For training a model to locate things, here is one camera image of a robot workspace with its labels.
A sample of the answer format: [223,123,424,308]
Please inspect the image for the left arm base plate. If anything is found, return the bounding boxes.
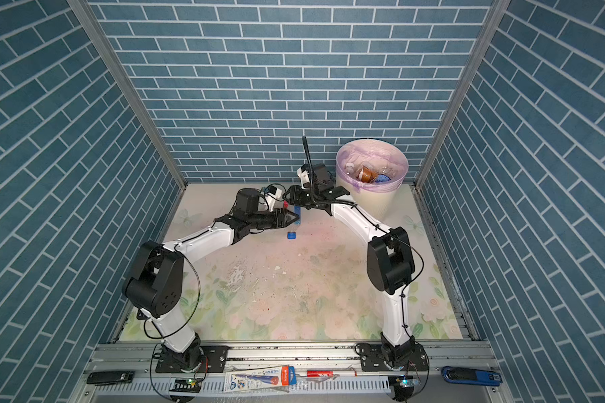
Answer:
[153,345,229,374]

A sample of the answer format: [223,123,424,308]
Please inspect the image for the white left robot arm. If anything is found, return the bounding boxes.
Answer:
[122,208,300,354]

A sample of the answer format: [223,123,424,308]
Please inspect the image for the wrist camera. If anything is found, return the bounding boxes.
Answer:
[297,168,311,189]
[262,183,287,211]

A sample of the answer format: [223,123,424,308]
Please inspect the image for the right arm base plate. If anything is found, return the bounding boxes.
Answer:
[354,342,430,372]

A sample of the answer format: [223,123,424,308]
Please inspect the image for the amber small bottle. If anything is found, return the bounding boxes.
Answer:
[356,166,378,183]

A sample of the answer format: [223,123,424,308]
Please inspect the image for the blue label water bottle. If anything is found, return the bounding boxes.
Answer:
[374,171,394,183]

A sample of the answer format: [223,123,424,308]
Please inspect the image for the red handled tool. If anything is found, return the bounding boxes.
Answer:
[301,369,358,380]

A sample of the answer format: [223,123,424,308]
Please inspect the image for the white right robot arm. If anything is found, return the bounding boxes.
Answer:
[284,162,416,356]

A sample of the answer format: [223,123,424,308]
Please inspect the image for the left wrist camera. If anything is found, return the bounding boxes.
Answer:
[262,183,287,211]

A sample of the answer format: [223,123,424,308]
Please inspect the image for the white slotted cable duct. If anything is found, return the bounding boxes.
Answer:
[92,376,392,397]

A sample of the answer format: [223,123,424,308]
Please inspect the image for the white glue tube package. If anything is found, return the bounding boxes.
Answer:
[223,365,297,393]

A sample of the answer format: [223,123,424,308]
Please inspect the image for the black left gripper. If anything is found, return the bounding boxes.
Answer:
[245,207,297,230]

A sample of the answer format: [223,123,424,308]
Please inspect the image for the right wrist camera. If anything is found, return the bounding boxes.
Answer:
[297,168,311,189]

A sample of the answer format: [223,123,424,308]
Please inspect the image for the blue red label bottle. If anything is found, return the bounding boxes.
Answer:
[287,205,302,240]

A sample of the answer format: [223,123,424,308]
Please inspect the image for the white bin with pink liner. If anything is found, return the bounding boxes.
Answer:
[336,139,409,220]

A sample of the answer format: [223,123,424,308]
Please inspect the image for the blue black device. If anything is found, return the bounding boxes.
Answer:
[441,366,502,387]

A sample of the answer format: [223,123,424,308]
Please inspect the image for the black remote control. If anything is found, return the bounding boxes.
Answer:
[86,370,134,386]

